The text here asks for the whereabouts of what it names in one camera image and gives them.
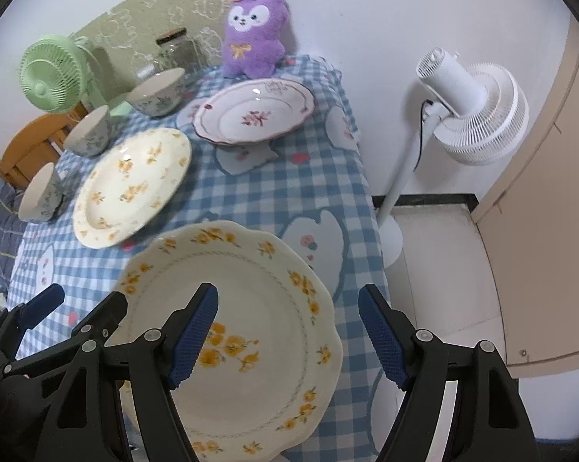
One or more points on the purple plush bunny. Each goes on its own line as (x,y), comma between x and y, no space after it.
(252,44)

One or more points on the beige wooden door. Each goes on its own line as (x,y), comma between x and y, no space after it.
(529,223)

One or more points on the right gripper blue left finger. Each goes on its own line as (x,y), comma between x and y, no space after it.
(187,330)

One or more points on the orange wooden chair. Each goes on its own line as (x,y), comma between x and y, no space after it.
(38,143)

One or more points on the large round yellow flower plate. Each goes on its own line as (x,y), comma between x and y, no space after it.
(129,186)

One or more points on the white standing fan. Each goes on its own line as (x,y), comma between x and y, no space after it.
(479,115)

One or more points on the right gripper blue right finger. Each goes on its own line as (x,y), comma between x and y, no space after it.
(378,317)

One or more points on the green desk fan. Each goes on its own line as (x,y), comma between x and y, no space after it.
(70,75)

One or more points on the green cartoon wall mat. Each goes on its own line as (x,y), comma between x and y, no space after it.
(124,38)

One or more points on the glass jar black lid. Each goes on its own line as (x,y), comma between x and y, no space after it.
(176,50)

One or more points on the cotton swab container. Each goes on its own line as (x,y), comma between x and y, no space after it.
(146,72)

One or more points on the grey plaid bedding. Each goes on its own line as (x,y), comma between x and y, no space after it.
(11,229)

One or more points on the scalloped yellow flower plate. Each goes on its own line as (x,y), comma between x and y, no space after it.
(272,358)

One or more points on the white plate red pattern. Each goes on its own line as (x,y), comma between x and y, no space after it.
(253,111)

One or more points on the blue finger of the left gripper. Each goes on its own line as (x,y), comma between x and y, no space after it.
(99,324)
(38,308)

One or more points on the blue checkered tablecloth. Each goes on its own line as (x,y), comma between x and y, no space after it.
(308,187)

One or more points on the floral ceramic bowl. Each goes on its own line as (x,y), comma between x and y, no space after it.
(92,134)
(160,94)
(43,196)

